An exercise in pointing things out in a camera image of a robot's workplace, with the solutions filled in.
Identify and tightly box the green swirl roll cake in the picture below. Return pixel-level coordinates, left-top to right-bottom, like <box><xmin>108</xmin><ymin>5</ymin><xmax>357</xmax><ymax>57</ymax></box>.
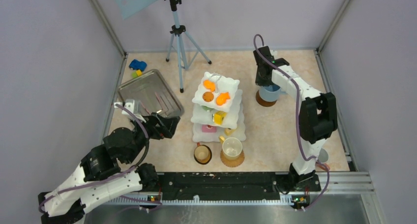
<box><xmin>202</xmin><ymin>106</ymin><xmax>213</xmax><ymax>112</ymax></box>

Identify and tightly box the yellow ceramic cup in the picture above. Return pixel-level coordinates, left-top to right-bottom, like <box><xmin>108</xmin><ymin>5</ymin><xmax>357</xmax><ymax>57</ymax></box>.
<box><xmin>219</xmin><ymin>136</ymin><xmax>243</xmax><ymax>160</ymax></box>

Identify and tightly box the pink cake toy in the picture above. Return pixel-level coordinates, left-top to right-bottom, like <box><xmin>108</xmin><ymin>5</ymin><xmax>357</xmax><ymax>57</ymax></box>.
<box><xmin>201</xmin><ymin>125</ymin><xmax>217</xmax><ymax>133</ymax></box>

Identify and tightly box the yellow cake slice toy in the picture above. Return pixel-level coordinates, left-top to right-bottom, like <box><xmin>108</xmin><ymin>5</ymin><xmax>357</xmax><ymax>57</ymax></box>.
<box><xmin>212</xmin><ymin>111</ymin><xmax>227</xmax><ymax>125</ymax></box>

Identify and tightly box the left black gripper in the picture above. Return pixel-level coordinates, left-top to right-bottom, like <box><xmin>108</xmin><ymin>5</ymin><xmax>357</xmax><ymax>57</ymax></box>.
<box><xmin>125</xmin><ymin>112</ymin><xmax>181</xmax><ymax>164</ymax></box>

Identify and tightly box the black orange round coaster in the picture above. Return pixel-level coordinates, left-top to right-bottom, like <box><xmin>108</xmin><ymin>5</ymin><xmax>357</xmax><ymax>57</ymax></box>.
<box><xmin>194</xmin><ymin>157</ymin><xmax>211</xmax><ymax>165</ymax></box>

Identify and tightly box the yellow white cake toy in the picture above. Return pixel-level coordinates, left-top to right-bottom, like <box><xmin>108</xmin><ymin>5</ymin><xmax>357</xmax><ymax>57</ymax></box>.
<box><xmin>224</xmin><ymin>128</ymin><xmax>236</xmax><ymax>136</ymax></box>

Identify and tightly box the orange round pastry toy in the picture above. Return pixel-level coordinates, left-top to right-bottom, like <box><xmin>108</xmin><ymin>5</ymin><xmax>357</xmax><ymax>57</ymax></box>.
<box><xmin>202</xmin><ymin>92</ymin><xmax>214</xmax><ymax>102</ymax></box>

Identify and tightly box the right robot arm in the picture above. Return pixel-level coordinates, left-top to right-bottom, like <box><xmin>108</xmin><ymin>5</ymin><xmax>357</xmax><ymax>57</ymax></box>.
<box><xmin>254</xmin><ymin>46</ymin><xmax>338</xmax><ymax>191</ymax></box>

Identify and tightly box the white three-tier serving stand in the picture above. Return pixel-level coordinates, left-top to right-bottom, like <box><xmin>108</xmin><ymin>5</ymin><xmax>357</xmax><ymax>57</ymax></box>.
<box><xmin>191</xmin><ymin>72</ymin><xmax>247</xmax><ymax>142</ymax></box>

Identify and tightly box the light blue ceramic cup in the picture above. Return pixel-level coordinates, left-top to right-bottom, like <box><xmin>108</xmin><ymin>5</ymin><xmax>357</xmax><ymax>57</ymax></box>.
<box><xmin>259</xmin><ymin>85</ymin><xmax>285</xmax><ymax>102</ymax></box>

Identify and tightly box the light blue tripod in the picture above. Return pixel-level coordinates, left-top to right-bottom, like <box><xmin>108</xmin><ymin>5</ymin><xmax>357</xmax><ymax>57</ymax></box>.
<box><xmin>164</xmin><ymin>0</ymin><xmax>212</xmax><ymax>93</ymax></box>

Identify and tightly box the dark wooden round saucer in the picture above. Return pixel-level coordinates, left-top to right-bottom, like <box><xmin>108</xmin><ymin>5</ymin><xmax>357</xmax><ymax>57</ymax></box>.
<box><xmin>255</xmin><ymin>91</ymin><xmax>277</xmax><ymax>107</ymax></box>

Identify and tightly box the metal baking tray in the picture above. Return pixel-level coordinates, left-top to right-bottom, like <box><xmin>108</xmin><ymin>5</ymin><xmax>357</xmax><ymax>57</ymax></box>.
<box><xmin>118</xmin><ymin>69</ymin><xmax>184</xmax><ymax>117</ymax></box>

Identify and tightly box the small orange-rimmed mug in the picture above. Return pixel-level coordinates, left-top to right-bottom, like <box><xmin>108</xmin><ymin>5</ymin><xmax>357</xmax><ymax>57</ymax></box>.
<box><xmin>194</xmin><ymin>143</ymin><xmax>212</xmax><ymax>160</ymax></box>

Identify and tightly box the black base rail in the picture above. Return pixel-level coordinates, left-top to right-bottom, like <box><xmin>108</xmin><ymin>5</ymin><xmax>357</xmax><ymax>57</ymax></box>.
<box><xmin>127</xmin><ymin>172</ymin><xmax>322</xmax><ymax>207</ymax></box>

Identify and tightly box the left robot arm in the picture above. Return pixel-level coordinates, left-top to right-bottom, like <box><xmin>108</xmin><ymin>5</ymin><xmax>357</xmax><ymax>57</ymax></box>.
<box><xmin>38</xmin><ymin>113</ymin><xmax>180</xmax><ymax>224</ymax></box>

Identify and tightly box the green yellow block toy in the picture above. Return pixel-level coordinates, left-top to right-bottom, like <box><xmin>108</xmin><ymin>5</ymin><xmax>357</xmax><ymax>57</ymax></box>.
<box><xmin>131</xmin><ymin>69</ymin><xmax>143</xmax><ymax>79</ymax></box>

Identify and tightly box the white mug red handle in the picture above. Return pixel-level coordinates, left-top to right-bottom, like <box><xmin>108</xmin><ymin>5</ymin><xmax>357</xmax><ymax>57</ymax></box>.
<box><xmin>316</xmin><ymin>148</ymin><xmax>330</xmax><ymax>171</ymax></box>

